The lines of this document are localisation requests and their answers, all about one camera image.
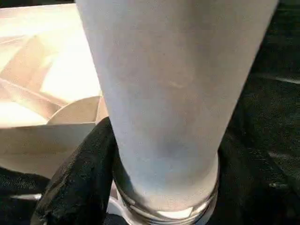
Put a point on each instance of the black work mat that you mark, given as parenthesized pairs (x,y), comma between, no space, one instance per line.
(269,93)

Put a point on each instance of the white plastic table leg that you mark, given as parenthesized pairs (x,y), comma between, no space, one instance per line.
(178,82)

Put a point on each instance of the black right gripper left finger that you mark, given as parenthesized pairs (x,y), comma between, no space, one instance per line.
(77,178)

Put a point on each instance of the white plastic table top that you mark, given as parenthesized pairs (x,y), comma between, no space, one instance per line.
(47,70)

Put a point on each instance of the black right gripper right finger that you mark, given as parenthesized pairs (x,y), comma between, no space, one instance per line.
(257,182)

